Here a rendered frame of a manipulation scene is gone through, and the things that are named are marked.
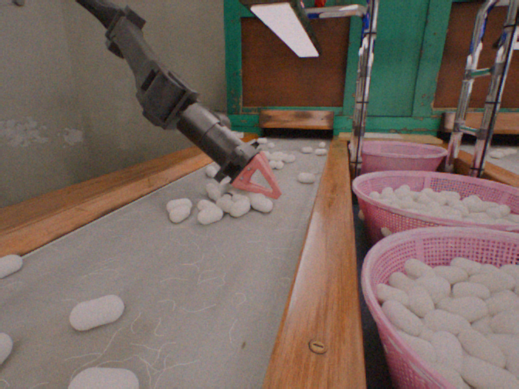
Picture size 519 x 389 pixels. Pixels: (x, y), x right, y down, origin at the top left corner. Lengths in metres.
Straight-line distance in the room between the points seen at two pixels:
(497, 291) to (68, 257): 0.44
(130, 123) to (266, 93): 1.62
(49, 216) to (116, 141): 2.38
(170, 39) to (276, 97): 1.32
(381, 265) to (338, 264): 0.06
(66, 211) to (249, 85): 0.99
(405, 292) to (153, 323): 0.22
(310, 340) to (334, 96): 1.12
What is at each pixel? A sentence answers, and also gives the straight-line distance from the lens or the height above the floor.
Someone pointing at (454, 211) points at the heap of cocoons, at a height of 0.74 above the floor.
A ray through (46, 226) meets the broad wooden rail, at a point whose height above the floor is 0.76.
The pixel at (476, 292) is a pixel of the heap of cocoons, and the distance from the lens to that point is 0.34.
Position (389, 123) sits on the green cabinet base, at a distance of 1.26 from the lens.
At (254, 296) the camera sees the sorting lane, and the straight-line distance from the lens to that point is 0.28.
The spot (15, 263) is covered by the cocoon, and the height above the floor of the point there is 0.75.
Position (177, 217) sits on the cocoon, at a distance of 0.42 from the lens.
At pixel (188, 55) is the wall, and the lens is 2.36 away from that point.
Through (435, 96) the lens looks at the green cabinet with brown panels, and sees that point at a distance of 1.29.
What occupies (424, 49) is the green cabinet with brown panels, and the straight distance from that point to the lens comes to 1.28.
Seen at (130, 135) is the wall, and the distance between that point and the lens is 2.71.
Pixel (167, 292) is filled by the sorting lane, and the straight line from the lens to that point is 0.29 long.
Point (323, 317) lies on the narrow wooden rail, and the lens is 0.22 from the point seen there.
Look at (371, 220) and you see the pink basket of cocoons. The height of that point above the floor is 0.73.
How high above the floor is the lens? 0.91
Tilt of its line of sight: 18 degrees down
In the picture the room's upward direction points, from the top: straight up
